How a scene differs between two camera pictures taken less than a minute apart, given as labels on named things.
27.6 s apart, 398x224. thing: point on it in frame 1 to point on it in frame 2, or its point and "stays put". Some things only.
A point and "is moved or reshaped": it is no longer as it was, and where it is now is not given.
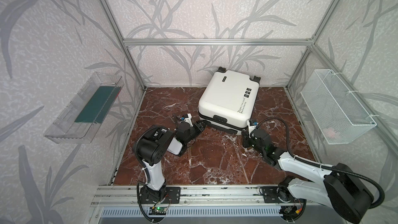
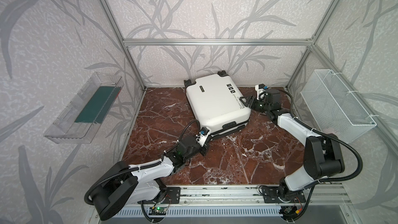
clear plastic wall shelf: (81, 121) stays put
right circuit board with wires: (290, 210) stays put
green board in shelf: (99, 105) stays put
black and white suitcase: (228, 101) is moved or reshaped
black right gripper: (249, 138) to (254, 102)
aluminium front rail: (125, 195) stays put
